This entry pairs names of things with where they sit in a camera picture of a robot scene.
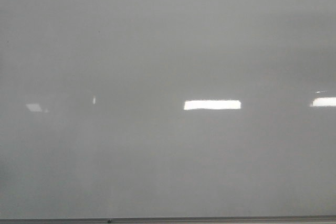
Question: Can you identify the white glossy whiteboard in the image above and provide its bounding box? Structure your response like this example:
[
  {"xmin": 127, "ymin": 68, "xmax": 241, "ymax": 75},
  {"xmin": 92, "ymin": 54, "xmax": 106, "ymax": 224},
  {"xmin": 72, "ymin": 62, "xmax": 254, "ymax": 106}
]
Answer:
[{"xmin": 1, "ymin": 0, "xmax": 335, "ymax": 219}]

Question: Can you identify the grey aluminium whiteboard frame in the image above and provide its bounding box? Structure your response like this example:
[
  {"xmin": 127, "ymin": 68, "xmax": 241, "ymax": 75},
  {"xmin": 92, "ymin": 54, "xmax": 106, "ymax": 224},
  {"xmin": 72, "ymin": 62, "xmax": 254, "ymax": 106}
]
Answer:
[{"xmin": 1, "ymin": 215, "xmax": 335, "ymax": 223}]

